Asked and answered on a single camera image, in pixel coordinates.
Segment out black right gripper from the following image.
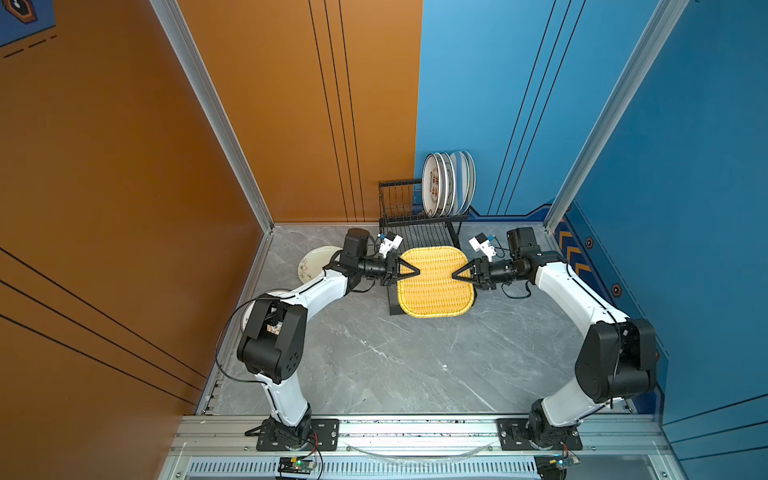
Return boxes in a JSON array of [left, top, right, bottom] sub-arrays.
[[452, 257, 525, 290]]

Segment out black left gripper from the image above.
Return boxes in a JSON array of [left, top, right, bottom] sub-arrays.
[[357, 254, 419, 287]]

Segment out yellow woven square plate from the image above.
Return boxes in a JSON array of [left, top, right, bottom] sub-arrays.
[[397, 246, 475, 318]]

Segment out white plate red characters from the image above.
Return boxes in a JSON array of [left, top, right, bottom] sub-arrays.
[[422, 153, 441, 217]]

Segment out blue striped plate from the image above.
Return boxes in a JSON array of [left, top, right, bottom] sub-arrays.
[[452, 151, 469, 215], [462, 150, 476, 213]]

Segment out green cloud pattern plate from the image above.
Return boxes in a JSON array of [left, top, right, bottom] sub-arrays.
[[444, 153, 457, 216]]

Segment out red green rimmed plate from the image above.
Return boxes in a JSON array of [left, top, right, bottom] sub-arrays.
[[437, 152, 448, 217]]

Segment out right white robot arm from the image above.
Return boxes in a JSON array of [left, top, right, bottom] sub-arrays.
[[452, 227, 657, 434]]

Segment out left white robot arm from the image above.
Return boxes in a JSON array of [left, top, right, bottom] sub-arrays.
[[236, 228, 420, 428]]

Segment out cream floral plate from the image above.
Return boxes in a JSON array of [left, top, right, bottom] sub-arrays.
[[297, 245, 341, 284]]

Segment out orange sunburst plate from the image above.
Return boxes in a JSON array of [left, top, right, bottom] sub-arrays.
[[240, 289, 288, 332]]

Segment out green circuit board left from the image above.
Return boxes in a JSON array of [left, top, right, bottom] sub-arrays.
[[276, 457, 320, 480]]

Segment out green circuit board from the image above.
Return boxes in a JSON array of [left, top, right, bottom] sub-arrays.
[[276, 457, 320, 480], [534, 455, 581, 480]]

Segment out green circuit board right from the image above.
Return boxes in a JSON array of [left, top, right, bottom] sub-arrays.
[[534, 455, 581, 480]]

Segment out black wire dish rack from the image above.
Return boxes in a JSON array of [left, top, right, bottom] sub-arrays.
[[379, 179, 466, 315]]

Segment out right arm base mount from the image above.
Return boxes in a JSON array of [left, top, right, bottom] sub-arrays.
[[496, 417, 583, 451]]

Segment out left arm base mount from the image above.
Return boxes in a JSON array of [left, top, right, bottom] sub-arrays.
[[256, 417, 340, 452]]

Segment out aluminium front rail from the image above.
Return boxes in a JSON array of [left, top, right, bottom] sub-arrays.
[[159, 414, 686, 479]]

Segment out aluminium corner post right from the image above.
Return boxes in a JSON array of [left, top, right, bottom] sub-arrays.
[[543, 0, 689, 234]]

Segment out aluminium corner post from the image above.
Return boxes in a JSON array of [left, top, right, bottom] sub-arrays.
[[543, 0, 689, 234], [150, 0, 274, 235]]

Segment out aluminium corner post left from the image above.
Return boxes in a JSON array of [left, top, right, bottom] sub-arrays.
[[150, 0, 274, 235]]

